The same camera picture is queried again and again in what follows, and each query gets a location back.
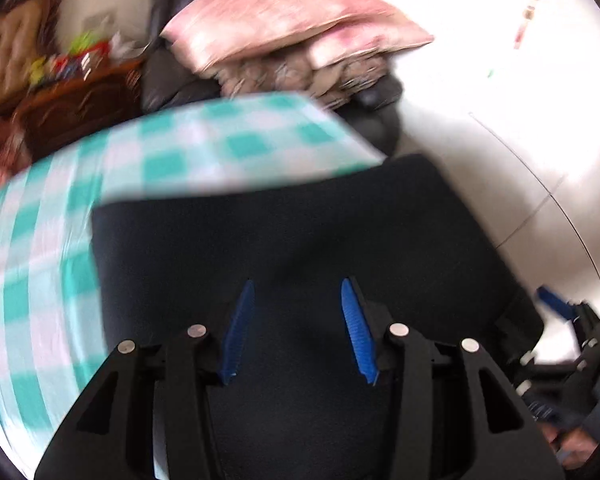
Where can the black pants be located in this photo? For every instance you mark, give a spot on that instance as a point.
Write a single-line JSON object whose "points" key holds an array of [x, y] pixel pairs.
{"points": [[305, 220]]}

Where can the grey patterned cushion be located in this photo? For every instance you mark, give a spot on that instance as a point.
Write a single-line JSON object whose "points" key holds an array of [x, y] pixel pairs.
{"points": [[290, 77]]}

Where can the pink satin pillow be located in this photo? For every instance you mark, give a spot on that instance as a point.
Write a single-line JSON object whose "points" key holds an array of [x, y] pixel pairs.
{"points": [[280, 10]]}

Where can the dark wooden nightstand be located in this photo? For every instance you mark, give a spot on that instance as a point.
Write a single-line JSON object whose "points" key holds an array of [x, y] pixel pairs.
{"points": [[80, 105]]}

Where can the tan tufted leather headboard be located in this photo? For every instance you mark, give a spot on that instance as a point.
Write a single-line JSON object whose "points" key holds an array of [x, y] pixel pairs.
{"points": [[5, 50]]}

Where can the black leather chair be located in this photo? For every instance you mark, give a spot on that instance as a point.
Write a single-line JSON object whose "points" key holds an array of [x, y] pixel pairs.
{"points": [[170, 80]]}

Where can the green checkered bed sheet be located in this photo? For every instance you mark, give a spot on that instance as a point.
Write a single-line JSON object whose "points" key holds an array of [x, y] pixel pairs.
{"points": [[170, 160]]}

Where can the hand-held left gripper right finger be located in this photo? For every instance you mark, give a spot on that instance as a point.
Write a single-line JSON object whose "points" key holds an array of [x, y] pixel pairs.
{"points": [[357, 330]]}

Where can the pile of colourful small packets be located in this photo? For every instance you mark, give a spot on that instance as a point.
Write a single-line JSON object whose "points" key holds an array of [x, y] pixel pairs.
{"points": [[75, 62]]}

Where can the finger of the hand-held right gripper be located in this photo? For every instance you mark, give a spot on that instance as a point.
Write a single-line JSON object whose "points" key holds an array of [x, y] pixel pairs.
{"points": [[555, 302]]}

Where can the person's right hand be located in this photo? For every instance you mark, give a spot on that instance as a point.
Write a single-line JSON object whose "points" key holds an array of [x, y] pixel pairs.
{"points": [[575, 445]]}

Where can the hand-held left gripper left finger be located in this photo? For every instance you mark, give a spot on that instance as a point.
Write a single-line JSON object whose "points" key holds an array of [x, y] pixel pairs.
{"points": [[237, 335]]}

